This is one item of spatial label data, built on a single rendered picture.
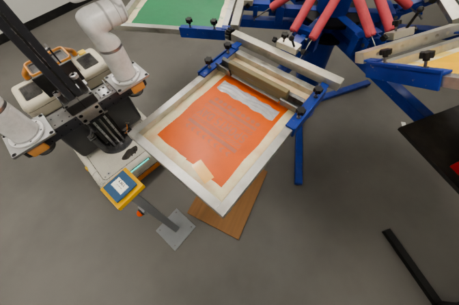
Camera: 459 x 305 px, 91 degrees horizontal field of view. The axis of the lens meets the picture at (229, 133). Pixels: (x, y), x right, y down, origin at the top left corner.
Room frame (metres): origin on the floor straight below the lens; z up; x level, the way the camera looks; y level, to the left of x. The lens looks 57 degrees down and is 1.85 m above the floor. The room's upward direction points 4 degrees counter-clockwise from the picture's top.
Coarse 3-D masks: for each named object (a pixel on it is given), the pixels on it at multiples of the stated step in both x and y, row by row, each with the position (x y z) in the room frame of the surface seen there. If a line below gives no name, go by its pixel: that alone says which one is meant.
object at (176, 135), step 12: (216, 84) 0.90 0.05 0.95; (240, 84) 0.89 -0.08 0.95; (204, 96) 0.81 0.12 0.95; (228, 96) 0.80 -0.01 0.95; (192, 108) 0.74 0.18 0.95; (180, 120) 0.67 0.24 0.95; (168, 132) 0.60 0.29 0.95; (180, 132) 0.60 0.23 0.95; (192, 132) 0.59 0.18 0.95; (168, 144) 0.54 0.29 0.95; (180, 144) 0.53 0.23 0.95; (192, 144) 0.53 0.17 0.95
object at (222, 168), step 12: (264, 96) 0.78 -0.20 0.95; (240, 108) 0.71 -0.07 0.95; (276, 108) 0.70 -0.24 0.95; (264, 120) 0.63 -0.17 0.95; (276, 120) 0.63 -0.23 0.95; (264, 132) 0.56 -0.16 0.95; (204, 144) 0.52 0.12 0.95; (252, 144) 0.50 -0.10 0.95; (192, 156) 0.46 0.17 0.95; (204, 156) 0.46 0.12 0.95; (216, 156) 0.46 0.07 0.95; (240, 156) 0.45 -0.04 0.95; (216, 168) 0.40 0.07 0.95; (228, 168) 0.40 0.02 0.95; (216, 180) 0.34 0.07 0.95
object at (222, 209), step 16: (256, 64) 1.00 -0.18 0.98; (288, 80) 0.86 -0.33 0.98; (176, 96) 0.80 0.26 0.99; (160, 112) 0.70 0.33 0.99; (144, 128) 0.61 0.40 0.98; (288, 128) 0.55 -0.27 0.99; (144, 144) 0.52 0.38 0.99; (272, 144) 0.48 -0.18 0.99; (160, 160) 0.44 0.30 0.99; (256, 160) 0.41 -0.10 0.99; (176, 176) 0.36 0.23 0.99; (256, 176) 0.34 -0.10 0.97; (208, 192) 0.28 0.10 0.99; (240, 192) 0.27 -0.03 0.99; (224, 208) 0.22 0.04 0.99
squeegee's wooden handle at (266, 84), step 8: (232, 64) 0.93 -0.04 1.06; (240, 64) 0.92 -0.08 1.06; (232, 72) 0.93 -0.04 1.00; (240, 72) 0.89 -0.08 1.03; (248, 72) 0.86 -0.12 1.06; (256, 72) 0.85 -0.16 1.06; (248, 80) 0.85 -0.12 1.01; (256, 80) 0.82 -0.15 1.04; (264, 80) 0.80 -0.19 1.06; (264, 88) 0.78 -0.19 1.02; (272, 88) 0.76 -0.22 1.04; (280, 88) 0.74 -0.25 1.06; (280, 96) 0.72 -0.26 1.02
